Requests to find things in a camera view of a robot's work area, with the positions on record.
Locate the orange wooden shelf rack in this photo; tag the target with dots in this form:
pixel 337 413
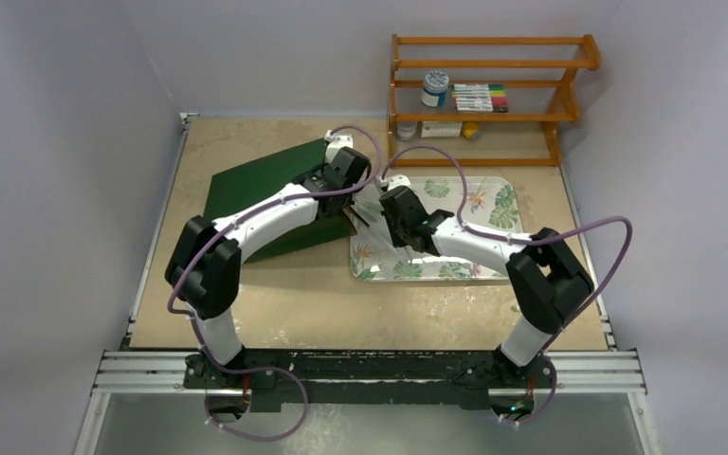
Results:
pixel 421 91

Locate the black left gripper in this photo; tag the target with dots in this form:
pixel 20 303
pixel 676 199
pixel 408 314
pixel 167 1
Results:
pixel 321 169

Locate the small yellow object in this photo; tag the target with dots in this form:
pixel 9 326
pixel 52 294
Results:
pixel 471 130

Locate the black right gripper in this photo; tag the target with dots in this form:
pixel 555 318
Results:
pixel 395 227

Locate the small grey jar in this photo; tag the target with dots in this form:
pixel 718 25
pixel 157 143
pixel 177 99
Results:
pixel 406 131

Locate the blue jar patterned lid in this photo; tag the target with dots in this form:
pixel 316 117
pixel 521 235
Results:
pixel 435 88

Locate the leaf pattern serving tray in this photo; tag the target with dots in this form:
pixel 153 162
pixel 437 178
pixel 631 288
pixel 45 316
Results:
pixel 491 203

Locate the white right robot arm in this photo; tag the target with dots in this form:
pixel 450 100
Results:
pixel 549 282

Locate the set of coloured markers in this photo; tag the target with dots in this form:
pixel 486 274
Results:
pixel 480 97

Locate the white green small box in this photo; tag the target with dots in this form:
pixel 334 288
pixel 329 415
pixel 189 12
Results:
pixel 435 129

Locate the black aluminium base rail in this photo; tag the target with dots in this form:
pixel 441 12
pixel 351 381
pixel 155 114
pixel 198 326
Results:
pixel 470 380

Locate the metal tongs white grips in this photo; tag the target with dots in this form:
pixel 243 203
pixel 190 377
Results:
pixel 375 231

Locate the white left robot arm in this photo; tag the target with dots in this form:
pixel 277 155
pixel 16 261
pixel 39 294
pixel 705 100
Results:
pixel 205 268

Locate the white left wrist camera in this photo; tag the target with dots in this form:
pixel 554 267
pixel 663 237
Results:
pixel 334 143

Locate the green paper bag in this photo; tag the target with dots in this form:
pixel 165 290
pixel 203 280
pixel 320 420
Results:
pixel 240 187

